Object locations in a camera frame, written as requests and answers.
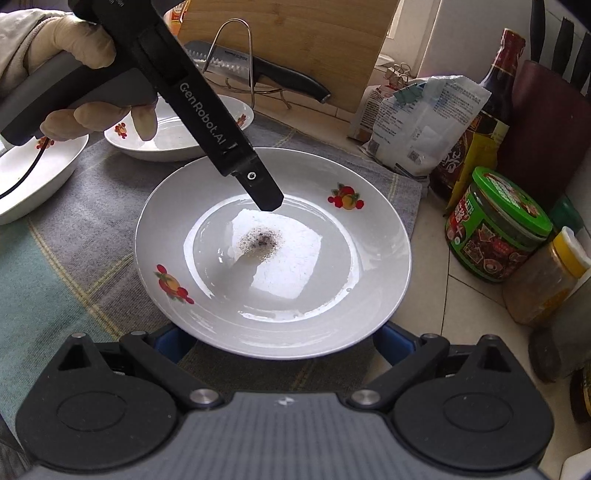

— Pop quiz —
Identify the orange oil jug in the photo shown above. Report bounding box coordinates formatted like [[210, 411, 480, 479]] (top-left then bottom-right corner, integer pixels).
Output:
[[165, 0, 190, 24]]

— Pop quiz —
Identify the metal wire rack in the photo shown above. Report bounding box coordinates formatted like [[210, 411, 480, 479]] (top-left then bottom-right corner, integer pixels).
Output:
[[200, 17, 293, 110]]

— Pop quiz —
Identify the white plate front left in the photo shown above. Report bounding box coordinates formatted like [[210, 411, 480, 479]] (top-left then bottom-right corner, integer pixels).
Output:
[[0, 135, 89, 225]]

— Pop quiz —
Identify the grey and teal checked cloth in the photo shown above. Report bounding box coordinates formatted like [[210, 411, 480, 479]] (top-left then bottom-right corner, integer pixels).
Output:
[[1, 116, 421, 429]]

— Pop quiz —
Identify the cleaver knife with black handle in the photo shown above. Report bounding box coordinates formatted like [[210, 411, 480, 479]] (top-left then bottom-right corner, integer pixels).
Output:
[[184, 40, 331, 103]]

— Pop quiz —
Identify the dark soy sauce bottle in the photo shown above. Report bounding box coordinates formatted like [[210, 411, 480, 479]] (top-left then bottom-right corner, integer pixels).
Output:
[[430, 29, 526, 209]]

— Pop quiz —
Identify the dark red knife block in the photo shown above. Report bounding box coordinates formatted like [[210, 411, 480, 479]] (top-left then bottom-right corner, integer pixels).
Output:
[[498, 0, 591, 209]]

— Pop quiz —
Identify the white plastic food bag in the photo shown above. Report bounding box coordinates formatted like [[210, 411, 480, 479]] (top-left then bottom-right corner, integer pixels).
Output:
[[362, 75, 491, 183]]

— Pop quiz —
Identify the gloved left hand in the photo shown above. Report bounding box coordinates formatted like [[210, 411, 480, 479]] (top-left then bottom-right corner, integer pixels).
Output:
[[0, 8, 160, 143]]

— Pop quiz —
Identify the white plate with fruit print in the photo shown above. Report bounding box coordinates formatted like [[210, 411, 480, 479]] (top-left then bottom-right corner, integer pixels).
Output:
[[134, 147, 412, 360]]

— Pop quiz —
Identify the red capped clear bottle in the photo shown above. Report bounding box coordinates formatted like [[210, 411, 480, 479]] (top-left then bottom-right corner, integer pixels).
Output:
[[528, 288, 590, 383]]

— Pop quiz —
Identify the yellow lidded spice jar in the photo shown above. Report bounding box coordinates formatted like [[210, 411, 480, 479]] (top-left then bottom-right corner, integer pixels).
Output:
[[502, 226, 590, 328]]

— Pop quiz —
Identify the bamboo cutting board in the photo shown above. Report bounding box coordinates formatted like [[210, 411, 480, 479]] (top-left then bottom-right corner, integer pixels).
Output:
[[178, 0, 399, 113]]

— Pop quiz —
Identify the green lidded sauce jar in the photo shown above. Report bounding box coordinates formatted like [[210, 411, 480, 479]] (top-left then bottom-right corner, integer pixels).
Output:
[[445, 166, 553, 283]]

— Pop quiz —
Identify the white plate back centre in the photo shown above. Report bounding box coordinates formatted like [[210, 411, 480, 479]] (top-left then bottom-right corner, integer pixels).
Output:
[[103, 93, 257, 163]]

